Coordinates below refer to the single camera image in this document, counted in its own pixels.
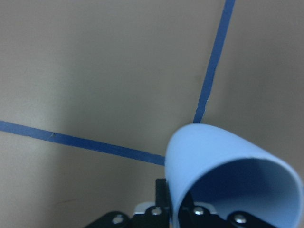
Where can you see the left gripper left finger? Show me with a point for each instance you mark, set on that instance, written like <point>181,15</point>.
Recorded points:
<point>162,195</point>

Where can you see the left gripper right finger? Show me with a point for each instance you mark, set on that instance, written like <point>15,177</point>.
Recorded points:
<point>187,204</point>

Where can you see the light blue plastic cup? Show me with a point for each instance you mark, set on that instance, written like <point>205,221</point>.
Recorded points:
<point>231,174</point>

